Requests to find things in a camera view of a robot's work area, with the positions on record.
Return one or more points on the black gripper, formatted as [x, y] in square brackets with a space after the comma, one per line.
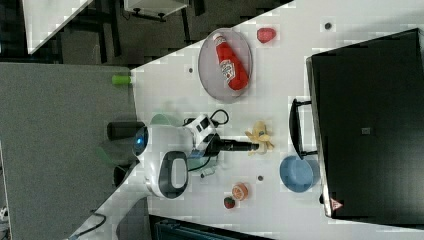
[215, 145]

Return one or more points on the yellow plush banana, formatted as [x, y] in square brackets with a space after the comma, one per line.
[260, 136]

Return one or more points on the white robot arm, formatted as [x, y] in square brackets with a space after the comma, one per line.
[157, 147]

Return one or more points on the green mug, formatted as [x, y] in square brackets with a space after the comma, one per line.
[203, 167]

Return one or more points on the orange slice toy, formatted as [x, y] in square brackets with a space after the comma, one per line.
[240, 191]

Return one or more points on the toy strawberry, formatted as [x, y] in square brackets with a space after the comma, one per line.
[229, 202]

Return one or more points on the blue bowl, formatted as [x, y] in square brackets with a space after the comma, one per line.
[299, 175]

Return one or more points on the red ketchup bottle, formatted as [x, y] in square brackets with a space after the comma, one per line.
[231, 66]

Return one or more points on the green oval strainer basket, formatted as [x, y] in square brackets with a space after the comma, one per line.
[165, 119]

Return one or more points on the dark blue crate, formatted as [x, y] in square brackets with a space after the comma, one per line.
[171, 230]

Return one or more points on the red toy fruit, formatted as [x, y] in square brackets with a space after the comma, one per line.
[265, 35]

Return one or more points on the black cylindrical cup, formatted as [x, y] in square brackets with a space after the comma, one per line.
[121, 172]

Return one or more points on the green cylinder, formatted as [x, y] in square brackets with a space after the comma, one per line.
[121, 80]

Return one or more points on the black oven appliance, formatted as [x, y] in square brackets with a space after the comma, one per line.
[368, 113]

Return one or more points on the white cabinet on casters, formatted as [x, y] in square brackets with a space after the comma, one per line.
[156, 10]

